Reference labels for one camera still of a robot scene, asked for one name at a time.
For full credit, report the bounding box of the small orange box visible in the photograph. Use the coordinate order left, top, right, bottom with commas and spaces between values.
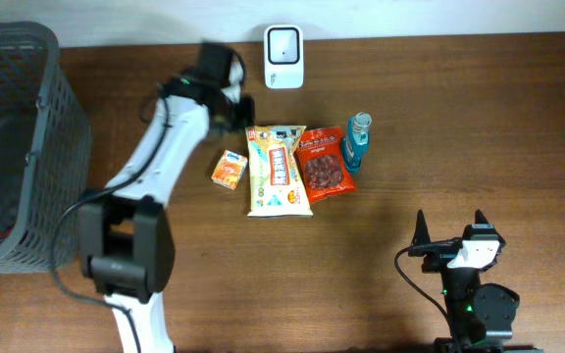
211, 150, 248, 190

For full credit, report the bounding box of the red snack bag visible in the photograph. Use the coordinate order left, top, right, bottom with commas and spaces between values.
295, 126, 357, 204

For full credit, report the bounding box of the blue mouthwash bottle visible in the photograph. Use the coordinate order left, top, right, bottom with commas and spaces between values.
341, 112, 372, 175

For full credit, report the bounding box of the cream chocolate chip bag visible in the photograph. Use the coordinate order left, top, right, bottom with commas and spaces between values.
245, 126, 313, 218

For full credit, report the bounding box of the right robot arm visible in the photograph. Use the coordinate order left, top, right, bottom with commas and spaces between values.
394, 210, 538, 353

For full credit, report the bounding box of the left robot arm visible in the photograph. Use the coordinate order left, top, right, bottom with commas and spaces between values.
77, 42, 254, 352

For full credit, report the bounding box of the white barcode scanner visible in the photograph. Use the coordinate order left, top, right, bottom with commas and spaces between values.
263, 25, 304, 89

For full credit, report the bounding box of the grey plastic mesh basket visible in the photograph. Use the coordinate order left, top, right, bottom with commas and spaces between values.
0, 22, 92, 274

